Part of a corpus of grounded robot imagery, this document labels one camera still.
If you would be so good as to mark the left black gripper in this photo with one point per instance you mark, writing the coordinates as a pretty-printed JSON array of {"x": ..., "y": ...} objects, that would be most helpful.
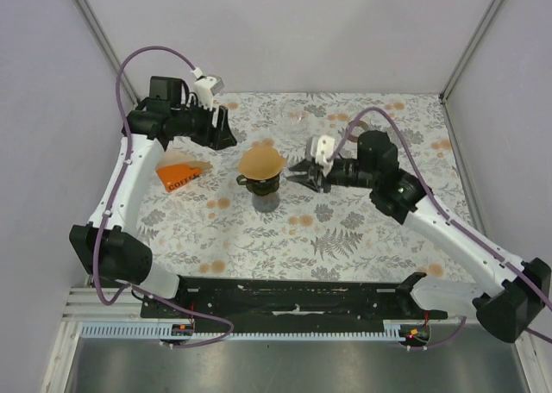
[{"x": 220, "y": 138}]

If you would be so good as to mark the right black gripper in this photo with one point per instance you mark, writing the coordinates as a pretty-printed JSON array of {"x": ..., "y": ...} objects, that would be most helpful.
[{"x": 305, "y": 165}]

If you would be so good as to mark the brown paper coffee filter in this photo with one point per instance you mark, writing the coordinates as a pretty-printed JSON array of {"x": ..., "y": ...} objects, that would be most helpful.
[{"x": 261, "y": 163}]

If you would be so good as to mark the dark green coffee dripper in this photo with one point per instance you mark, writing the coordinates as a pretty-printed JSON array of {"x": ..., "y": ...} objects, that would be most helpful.
[{"x": 261, "y": 187}]

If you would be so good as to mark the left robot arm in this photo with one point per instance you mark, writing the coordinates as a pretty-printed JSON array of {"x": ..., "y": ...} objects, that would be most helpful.
[{"x": 107, "y": 245}]

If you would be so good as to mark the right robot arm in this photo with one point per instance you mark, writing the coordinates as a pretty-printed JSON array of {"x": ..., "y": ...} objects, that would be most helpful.
[{"x": 507, "y": 292}]

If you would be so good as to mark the orange coffee filter pack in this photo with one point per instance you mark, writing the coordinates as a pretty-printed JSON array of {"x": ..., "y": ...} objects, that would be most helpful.
[{"x": 176, "y": 169}]

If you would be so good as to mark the clear glass carafe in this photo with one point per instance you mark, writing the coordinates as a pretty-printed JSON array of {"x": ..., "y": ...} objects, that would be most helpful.
[{"x": 290, "y": 114}]

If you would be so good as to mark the glass cup with brown band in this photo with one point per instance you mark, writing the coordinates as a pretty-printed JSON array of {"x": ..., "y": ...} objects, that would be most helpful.
[{"x": 355, "y": 130}]

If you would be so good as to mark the floral tablecloth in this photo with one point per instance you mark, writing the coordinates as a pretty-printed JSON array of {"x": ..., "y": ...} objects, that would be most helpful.
[{"x": 209, "y": 227}]

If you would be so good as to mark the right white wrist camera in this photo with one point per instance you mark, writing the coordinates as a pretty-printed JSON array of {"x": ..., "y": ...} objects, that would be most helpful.
[{"x": 320, "y": 148}]

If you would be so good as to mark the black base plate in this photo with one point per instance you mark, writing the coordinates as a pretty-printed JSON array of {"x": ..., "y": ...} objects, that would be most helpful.
[{"x": 252, "y": 304}]

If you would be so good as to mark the white slotted cable duct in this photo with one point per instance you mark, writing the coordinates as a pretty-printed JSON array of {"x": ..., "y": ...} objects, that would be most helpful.
[{"x": 167, "y": 331}]

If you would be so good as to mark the left aluminium frame post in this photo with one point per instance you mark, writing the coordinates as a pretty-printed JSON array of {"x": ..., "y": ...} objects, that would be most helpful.
[{"x": 100, "y": 37}]

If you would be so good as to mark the aluminium frame post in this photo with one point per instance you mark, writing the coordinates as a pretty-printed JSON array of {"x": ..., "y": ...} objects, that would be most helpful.
[
  {"x": 100, "y": 37},
  {"x": 479, "y": 34}
]

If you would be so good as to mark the right aluminium frame post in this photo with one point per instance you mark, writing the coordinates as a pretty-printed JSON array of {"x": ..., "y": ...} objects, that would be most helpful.
[{"x": 479, "y": 34}]

